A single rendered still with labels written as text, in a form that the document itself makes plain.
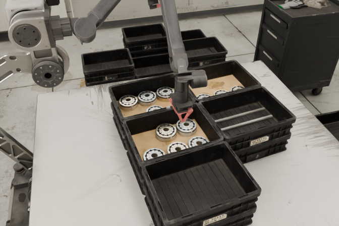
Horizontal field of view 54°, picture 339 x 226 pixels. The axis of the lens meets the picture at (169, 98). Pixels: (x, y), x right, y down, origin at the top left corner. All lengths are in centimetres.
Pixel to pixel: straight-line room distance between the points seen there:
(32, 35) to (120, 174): 79
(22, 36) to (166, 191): 82
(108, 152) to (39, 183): 36
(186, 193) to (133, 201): 27
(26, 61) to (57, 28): 51
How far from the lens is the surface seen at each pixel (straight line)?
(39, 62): 163
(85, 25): 125
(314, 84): 342
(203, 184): 147
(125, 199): 160
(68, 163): 179
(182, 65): 128
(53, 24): 127
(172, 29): 131
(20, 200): 233
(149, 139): 165
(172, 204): 141
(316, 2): 328
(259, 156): 177
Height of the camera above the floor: 198
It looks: 38 degrees down
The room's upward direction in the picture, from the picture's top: straight up
